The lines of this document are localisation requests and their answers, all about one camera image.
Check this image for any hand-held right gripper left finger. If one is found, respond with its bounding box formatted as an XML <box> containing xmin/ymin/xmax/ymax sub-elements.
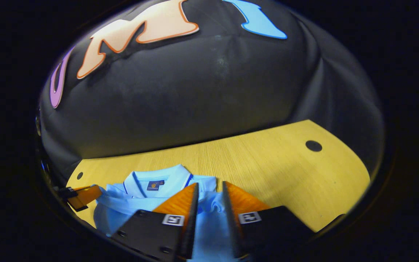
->
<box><xmin>111</xmin><ymin>183</ymin><xmax>199</xmax><ymax>262</ymax></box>

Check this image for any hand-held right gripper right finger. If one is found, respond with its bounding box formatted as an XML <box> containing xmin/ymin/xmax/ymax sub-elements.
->
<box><xmin>222</xmin><ymin>181</ymin><xmax>317</xmax><ymax>261</ymax></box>

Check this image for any light blue T-shirt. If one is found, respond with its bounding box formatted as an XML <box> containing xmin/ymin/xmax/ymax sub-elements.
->
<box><xmin>93</xmin><ymin>164</ymin><xmax>254</xmax><ymax>262</ymax></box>

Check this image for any black backdrop cloth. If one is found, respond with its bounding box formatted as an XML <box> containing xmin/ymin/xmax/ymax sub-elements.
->
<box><xmin>37</xmin><ymin>0</ymin><xmax>384</xmax><ymax>186</ymax></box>

